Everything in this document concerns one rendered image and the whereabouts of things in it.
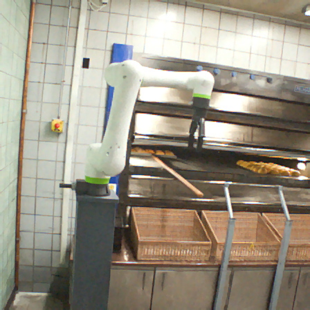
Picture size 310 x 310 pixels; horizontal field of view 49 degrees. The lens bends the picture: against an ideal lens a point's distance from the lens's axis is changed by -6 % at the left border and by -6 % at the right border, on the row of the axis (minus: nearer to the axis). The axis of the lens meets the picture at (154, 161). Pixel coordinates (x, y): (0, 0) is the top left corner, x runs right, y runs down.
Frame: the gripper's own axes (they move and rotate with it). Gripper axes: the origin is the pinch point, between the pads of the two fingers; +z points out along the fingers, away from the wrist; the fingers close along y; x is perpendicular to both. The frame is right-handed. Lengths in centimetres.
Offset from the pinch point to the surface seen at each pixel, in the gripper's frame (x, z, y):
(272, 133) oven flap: 111, -13, -106
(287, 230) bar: 101, 57, -44
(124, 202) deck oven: -14, 60, -110
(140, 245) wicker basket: -8, 78, -59
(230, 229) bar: 54, 58, -47
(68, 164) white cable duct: -63, 33, -111
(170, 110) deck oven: 14, -19, -109
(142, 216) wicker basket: 1, 70, -103
